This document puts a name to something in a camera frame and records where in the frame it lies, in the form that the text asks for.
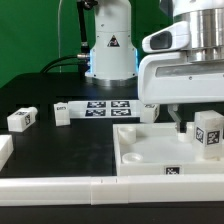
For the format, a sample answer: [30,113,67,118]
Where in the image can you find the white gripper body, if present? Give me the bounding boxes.
[138,52,224,104]

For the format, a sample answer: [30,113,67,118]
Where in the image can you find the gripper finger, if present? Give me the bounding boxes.
[168,104,181,131]

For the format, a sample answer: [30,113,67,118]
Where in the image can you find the white square tabletop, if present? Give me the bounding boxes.
[113,122,224,176]

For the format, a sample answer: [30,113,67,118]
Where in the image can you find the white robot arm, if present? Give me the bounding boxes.
[77,0,224,118]

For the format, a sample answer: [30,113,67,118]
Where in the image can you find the white tag base sheet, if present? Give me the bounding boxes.
[68,99,141,119]

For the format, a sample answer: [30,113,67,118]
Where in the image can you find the white left fence block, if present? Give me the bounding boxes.
[0,135,14,171]

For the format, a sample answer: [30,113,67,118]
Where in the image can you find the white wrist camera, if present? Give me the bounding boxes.
[142,21,190,53]

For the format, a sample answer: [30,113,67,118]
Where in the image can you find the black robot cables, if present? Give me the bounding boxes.
[39,0,100,74]

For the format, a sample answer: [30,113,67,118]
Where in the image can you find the white front fence rail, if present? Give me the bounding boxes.
[0,174,224,206]

